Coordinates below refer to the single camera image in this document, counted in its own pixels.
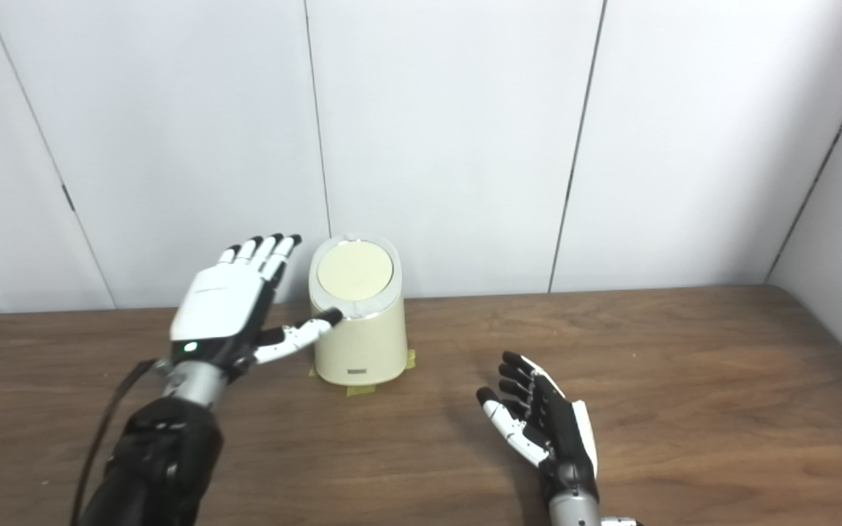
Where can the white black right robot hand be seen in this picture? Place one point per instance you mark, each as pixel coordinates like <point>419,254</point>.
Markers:
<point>563,435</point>

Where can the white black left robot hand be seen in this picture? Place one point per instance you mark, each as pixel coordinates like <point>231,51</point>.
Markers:
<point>216,307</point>

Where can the cream round bin lid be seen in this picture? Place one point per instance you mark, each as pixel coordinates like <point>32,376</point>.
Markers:
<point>355,270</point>

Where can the cream-colored bin body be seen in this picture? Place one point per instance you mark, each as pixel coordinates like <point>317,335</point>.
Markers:
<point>361,343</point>

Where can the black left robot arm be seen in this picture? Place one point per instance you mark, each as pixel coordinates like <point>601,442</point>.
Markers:
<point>158,460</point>

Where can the black wall panel hinge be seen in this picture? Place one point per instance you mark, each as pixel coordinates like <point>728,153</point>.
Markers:
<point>68,198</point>

